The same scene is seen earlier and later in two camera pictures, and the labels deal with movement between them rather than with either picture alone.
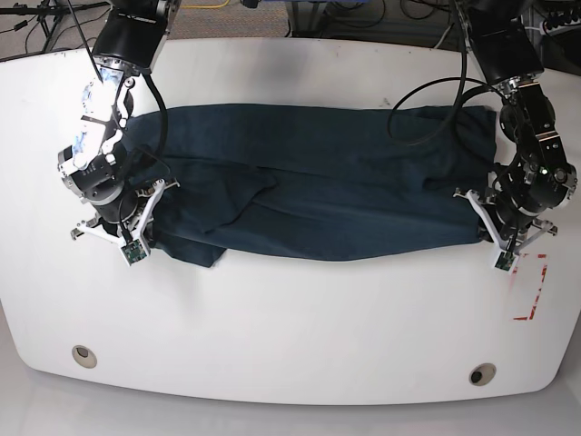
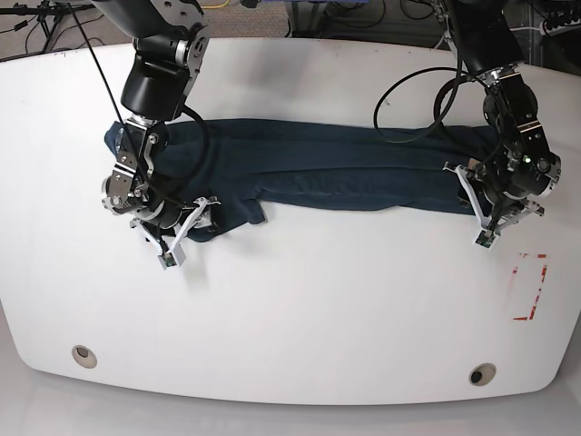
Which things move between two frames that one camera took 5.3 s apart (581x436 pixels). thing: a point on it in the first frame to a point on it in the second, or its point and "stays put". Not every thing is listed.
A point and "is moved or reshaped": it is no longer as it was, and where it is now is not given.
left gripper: [138, 225] to [169, 222]
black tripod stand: [50, 15] stays put
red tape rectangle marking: [515, 271] stays put
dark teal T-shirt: [293, 180] is moved or reshaped
